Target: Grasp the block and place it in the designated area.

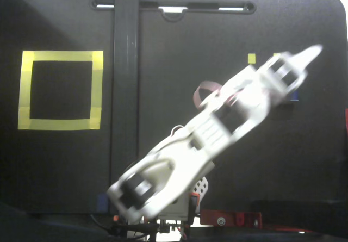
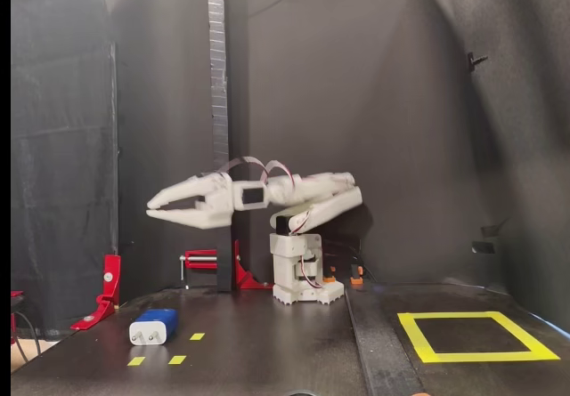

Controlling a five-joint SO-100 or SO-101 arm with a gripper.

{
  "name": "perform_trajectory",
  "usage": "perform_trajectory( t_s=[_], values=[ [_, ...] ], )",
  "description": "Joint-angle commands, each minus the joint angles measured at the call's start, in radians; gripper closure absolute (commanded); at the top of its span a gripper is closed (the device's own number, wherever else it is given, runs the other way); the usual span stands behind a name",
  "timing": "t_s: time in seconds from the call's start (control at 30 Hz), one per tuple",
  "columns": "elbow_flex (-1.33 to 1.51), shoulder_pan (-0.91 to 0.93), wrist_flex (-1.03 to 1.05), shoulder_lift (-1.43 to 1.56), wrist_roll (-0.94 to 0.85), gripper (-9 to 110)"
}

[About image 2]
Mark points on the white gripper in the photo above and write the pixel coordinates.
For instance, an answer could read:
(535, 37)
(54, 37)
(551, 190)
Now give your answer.
(215, 206)

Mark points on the blue and white charger plug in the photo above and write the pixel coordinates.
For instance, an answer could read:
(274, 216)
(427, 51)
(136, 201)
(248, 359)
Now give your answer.
(156, 322)

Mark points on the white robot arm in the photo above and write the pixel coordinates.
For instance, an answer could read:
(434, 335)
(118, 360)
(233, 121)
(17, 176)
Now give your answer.
(338, 202)

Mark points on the red screw clamp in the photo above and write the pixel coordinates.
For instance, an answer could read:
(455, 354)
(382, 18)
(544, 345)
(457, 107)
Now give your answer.
(200, 253)

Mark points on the small yellow tape marker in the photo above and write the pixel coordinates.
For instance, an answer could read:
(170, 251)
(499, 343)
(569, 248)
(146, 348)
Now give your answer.
(197, 336)
(136, 361)
(177, 359)

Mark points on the black flat strip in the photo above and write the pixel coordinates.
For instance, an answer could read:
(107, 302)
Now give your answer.
(378, 347)

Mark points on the black tape piece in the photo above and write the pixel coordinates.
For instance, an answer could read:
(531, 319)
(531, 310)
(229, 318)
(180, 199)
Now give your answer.
(483, 247)

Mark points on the yellow tape square outline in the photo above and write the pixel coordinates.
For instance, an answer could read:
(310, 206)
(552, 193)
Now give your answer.
(490, 357)

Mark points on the red metal corner bracket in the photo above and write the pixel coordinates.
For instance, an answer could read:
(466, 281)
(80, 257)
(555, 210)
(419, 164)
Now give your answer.
(242, 276)
(111, 276)

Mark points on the black vertical post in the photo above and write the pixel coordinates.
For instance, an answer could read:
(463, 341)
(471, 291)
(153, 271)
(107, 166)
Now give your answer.
(220, 102)

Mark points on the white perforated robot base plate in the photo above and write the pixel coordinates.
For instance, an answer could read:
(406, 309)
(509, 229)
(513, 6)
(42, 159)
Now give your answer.
(329, 296)

